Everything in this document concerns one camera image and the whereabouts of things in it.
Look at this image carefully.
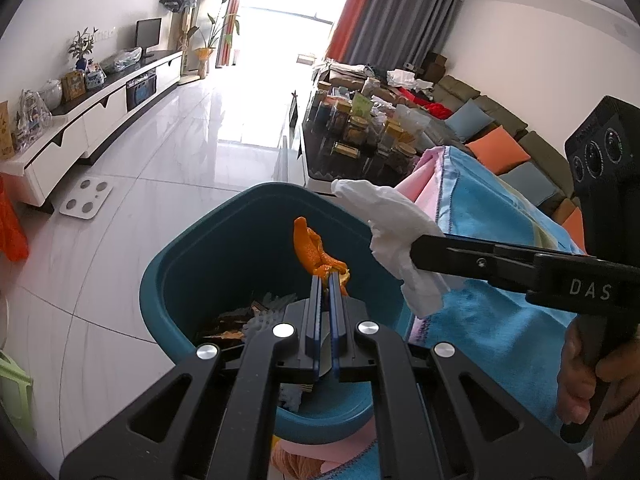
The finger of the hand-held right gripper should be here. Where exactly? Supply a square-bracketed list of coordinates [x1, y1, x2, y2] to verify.
[409, 234, 540, 295]

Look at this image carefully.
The black monitor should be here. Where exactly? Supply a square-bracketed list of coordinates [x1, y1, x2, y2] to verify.
[135, 18, 163, 59]

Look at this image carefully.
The white bathroom scale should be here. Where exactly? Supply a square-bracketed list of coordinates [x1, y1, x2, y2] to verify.
[59, 178, 114, 220]

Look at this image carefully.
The green plastic stool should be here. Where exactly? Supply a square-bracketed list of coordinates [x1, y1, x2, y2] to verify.
[0, 349, 37, 438]

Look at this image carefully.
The blue floral blanket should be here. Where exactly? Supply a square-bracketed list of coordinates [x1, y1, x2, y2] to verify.
[320, 145, 596, 480]

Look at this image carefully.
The white clothes pile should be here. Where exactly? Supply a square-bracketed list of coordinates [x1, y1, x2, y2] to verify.
[386, 68, 419, 87]

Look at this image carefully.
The olive green sofa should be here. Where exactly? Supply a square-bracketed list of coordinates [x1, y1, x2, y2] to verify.
[429, 74, 587, 257]

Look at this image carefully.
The orange cushion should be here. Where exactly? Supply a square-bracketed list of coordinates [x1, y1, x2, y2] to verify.
[561, 206, 587, 257]
[464, 126, 532, 174]

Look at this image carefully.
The framed picture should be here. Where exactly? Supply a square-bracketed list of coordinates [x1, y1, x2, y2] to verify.
[62, 70, 88, 103]

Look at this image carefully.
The teal plastic bin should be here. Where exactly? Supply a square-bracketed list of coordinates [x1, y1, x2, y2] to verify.
[138, 182, 414, 444]

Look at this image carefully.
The plant in blue vase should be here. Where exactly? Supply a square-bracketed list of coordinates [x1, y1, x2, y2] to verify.
[67, 27, 99, 72]

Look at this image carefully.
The large white foam net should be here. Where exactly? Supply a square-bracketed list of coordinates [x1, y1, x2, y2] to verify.
[244, 291, 302, 342]

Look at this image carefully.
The orange and grey curtain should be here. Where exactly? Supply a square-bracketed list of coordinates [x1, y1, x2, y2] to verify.
[324, 0, 464, 69]

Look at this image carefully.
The dark coffee table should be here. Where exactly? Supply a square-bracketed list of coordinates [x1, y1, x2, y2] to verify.
[289, 60, 437, 197]

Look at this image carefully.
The striped narrow curtain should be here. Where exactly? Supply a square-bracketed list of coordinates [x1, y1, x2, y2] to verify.
[215, 35, 241, 68]

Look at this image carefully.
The group of glass jars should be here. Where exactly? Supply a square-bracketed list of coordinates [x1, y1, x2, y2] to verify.
[306, 86, 424, 182]

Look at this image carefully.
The white tissue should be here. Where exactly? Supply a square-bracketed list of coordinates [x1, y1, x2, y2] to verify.
[330, 178, 454, 319]

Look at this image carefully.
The red cloth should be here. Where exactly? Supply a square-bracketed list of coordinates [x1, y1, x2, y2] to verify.
[399, 87, 452, 122]

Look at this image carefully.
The orange peel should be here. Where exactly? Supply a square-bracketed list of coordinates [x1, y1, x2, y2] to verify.
[293, 216, 352, 297]

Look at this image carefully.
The blue cushion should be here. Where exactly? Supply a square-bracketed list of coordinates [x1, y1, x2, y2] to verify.
[499, 163, 562, 207]
[443, 98, 494, 143]

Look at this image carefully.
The white tv stand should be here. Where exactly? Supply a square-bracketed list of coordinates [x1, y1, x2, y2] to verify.
[0, 49, 184, 207]

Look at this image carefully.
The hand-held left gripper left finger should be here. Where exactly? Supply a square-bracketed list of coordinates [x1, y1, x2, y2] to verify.
[59, 274, 322, 480]

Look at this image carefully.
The model in clear wrap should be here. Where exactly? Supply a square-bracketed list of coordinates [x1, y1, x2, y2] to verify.
[11, 89, 52, 152]

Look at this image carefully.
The person's right hand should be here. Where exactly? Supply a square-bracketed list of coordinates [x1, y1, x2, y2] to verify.
[555, 320, 640, 427]

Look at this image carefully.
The clear plastic bag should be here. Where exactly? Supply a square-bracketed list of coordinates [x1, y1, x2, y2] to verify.
[99, 47, 144, 74]

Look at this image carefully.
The tall leafy potted plant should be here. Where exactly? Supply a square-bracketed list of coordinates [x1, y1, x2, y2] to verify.
[191, 0, 242, 79]

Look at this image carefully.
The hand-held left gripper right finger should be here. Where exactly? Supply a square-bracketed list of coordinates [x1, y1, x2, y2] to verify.
[329, 273, 587, 480]

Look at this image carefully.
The small white foam net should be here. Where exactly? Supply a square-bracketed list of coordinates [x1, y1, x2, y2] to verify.
[279, 384, 307, 412]

